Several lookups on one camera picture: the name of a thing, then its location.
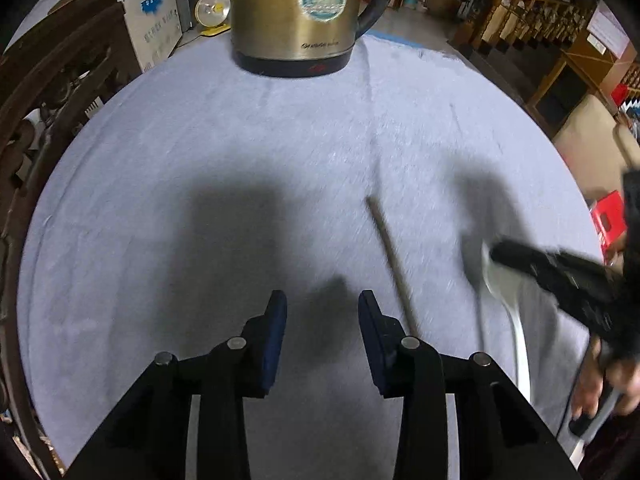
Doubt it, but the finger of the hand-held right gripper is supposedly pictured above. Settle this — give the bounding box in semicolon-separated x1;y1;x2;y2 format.
490;239;562;287

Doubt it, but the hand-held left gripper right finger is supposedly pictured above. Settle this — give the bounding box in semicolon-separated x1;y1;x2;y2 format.
357;290;583;480

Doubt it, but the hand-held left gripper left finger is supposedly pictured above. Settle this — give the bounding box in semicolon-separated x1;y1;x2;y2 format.
65;290;288;480

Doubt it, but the dark brown chopstick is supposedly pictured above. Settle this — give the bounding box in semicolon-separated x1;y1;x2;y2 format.
365;196;421;336

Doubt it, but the white spoon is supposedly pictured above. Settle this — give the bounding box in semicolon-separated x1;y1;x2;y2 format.
480;242;533;406

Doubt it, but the person's right forearm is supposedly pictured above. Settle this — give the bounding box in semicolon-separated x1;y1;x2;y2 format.
582;405;640;478

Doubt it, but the person's right hand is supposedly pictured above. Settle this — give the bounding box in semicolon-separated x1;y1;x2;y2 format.
570;337;640;418

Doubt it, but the red plastic chair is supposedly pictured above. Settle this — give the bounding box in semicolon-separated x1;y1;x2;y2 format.
590;190;628;256

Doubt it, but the beige sofa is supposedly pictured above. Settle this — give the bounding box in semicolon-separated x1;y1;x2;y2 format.
552;92;640;201

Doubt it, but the brown wooden pillar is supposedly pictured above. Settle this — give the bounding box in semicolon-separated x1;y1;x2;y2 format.
525;30;640;136

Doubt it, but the wooden stair railing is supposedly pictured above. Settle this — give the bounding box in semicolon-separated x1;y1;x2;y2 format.
452;0;640;61

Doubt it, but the bronze electric kettle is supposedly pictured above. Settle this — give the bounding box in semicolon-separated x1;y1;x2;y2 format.
230;0;398;78

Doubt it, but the yellow fan heater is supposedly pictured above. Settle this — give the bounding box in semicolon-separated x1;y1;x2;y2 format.
194;0;233;37

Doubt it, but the white chest freezer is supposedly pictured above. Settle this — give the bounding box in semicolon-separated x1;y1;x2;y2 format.
116;0;182;73

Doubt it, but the wall calendar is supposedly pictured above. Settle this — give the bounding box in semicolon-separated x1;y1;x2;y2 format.
585;7;631;58

